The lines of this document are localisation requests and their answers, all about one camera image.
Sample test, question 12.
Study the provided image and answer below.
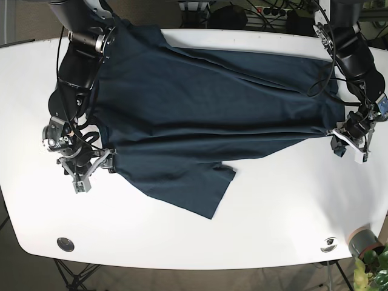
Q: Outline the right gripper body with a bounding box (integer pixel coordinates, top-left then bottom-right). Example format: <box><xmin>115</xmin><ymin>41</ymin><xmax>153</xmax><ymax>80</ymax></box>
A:
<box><xmin>42</xmin><ymin>118</ymin><xmax>116</xmax><ymax>193</ymax></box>

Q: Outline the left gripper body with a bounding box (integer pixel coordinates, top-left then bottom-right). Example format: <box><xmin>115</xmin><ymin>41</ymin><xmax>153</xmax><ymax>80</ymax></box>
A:
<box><xmin>327</xmin><ymin>94</ymin><xmax>387</xmax><ymax>163</ymax></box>

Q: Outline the dark navy blue T-shirt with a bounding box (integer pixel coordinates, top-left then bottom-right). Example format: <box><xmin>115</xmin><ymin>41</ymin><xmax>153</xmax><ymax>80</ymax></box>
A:
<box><xmin>94</xmin><ymin>19</ymin><xmax>345</xmax><ymax>219</ymax></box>

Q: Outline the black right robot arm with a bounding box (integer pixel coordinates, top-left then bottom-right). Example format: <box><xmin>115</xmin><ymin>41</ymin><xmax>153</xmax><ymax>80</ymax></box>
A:
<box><xmin>42</xmin><ymin>1</ymin><xmax>118</xmax><ymax>193</ymax></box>

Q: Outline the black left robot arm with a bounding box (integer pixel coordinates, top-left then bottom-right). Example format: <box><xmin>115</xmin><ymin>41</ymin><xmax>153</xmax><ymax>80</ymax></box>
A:
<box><xmin>307</xmin><ymin>1</ymin><xmax>387</xmax><ymax>164</ymax></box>

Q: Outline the left metal table grommet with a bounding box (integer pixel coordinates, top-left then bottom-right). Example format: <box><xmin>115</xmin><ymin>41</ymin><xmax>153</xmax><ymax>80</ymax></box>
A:
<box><xmin>56</xmin><ymin>237</ymin><xmax>75</xmax><ymax>252</ymax></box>

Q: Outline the metal table grommet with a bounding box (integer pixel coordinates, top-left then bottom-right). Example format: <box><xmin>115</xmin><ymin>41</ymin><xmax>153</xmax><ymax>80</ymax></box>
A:
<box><xmin>320</xmin><ymin>237</ymin><xmax>338</xmax><ymax>253</ymax></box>
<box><xmin>56</xmin><ymin>237</ymin><xmax>75</xmax><ymax>252</ymax></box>

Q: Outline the grey plant pot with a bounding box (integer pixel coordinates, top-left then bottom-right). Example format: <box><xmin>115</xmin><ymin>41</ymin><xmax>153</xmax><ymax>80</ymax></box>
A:
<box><xmin>347</xmin><ymin>227</ymin><xmax>385</xmax><ymax>260</ymax></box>

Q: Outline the right metal table grommet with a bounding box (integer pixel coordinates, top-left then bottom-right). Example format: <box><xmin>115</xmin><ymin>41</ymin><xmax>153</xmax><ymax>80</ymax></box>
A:
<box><xmin>320</xmin><ymin>237</ymin><xmax>338</xmax><ymax>253</ymax></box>

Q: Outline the green potted plant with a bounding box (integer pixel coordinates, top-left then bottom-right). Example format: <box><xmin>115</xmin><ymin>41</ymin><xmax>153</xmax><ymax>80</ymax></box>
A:
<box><xmin>353</xmin><ymin>246</ymin><xmax>387</xmax><ymax>291</ymax></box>

